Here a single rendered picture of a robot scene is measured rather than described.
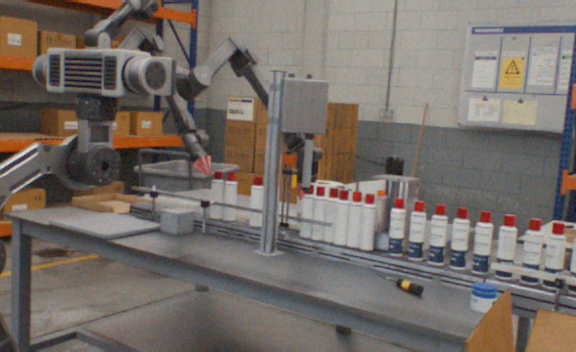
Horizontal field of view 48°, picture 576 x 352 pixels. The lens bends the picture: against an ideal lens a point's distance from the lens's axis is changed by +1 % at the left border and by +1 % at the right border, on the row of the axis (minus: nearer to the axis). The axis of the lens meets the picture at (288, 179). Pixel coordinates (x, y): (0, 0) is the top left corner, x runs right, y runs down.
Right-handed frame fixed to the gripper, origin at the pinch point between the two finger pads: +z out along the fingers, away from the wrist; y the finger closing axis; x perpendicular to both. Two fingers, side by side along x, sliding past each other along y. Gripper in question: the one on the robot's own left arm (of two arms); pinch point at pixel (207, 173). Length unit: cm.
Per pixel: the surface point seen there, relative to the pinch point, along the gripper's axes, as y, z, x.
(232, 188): -1.4, 13.0, -8.3
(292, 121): -16, 15, -57
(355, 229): -4, 57, -49
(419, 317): -43, 94, -73
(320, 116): -8, 17, -63
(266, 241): -17, 44, -22
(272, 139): -17, 15, -46
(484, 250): -5, 87, -85
